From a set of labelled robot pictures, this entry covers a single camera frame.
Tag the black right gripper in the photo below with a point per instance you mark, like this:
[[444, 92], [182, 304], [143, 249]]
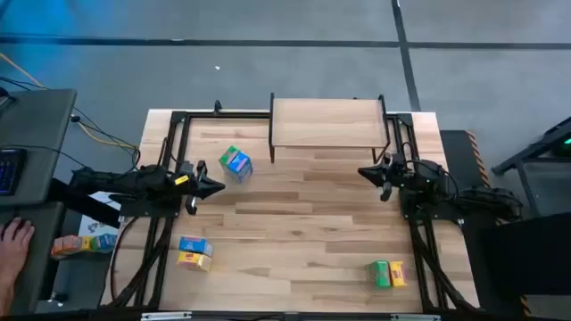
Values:
[[392, 176]]

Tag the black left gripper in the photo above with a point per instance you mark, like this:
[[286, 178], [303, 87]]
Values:
[[192, 178]]

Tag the blue Rice Krispies cereal box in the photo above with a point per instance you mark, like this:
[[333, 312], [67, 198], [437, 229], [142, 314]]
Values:
[[195, 245], [242, 168]]

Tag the green Apple Jacks cereal box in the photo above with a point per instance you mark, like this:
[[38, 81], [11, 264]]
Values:
[[380, 273], [229, 155]]

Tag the yellow Corn Pops cereal box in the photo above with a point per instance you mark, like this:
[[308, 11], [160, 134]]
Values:
[[193, 261], [398, 273]]

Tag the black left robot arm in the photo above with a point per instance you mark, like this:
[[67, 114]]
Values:
[[134, 183]]

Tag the person's forearm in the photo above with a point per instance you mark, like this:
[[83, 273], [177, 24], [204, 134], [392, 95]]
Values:
[[4, 294]]

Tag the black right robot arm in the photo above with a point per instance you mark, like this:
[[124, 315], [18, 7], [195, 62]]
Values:
[[446, 187]]

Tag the wooden shelf with black legs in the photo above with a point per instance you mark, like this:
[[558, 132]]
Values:
[[328, 122]]

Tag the green and blue cereal box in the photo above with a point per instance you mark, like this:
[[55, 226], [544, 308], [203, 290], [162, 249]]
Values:
[[103, 242]]

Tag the black platform with hazard stripe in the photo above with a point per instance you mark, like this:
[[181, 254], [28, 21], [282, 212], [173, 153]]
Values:
[[455, 156]]

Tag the white printed paper sheet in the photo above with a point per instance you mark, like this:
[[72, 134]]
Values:
[[91, 227]]

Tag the black metal bar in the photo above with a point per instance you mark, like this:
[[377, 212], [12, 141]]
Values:
[[80, 203]]

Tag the colourful boxes on floor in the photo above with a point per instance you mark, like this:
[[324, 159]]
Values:
[[67, 245]]

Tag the black metal cart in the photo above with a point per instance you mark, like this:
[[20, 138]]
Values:
[[535, 151]]

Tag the large black cabinet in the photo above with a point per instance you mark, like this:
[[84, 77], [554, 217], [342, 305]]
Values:
[[522, 258]]

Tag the grey desk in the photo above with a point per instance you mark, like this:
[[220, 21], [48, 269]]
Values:
[[38, 267], [40, 129]]

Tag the black backlit keyboard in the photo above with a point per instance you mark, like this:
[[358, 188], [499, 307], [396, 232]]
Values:
[[10, 171]]

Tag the person's hand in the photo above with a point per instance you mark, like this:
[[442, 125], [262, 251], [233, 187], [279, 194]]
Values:
[[14, 245]]

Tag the black aluminium table frame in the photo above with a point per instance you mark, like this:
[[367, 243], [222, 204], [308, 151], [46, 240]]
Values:
[[223, 115]]

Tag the silver metal bracket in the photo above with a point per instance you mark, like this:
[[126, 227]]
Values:
[[166, 316], [415, 317]]

